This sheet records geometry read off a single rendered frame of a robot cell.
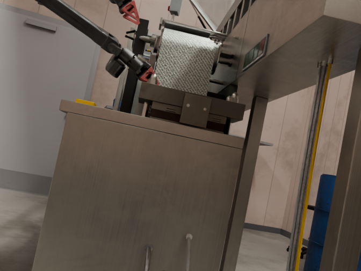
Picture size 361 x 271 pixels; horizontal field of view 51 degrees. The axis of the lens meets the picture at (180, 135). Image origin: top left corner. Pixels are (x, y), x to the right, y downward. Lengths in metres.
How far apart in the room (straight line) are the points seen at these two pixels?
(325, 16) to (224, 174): 0.69
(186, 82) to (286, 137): 4.32
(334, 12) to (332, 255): 0.54
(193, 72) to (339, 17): 0.86
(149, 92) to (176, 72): 0.26
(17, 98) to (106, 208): 3.77
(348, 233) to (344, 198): 0.08
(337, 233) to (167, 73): 0.98
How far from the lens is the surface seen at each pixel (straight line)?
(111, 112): 1.35
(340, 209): 0.97
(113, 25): 5.24
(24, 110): 5.00
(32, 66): 5.05
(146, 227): 1.37
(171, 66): 1.65
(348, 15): 0.93
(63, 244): 1.41
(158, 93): 1.42
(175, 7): 2.34
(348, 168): 0.97
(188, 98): 1.41
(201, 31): 2.02
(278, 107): 5.81
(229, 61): 1.74
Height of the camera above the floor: 0.78
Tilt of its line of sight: 3 degrees up
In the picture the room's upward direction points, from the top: 12 degrees clockwise
